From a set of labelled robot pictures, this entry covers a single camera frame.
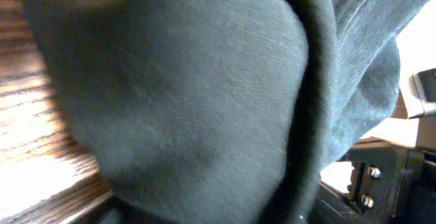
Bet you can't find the black t-shirt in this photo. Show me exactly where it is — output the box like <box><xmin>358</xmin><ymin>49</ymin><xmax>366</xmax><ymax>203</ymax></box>
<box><xmin>23</xmin><ymin>0</ymin><xmax>430</xmax><ymax>223</ymax></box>

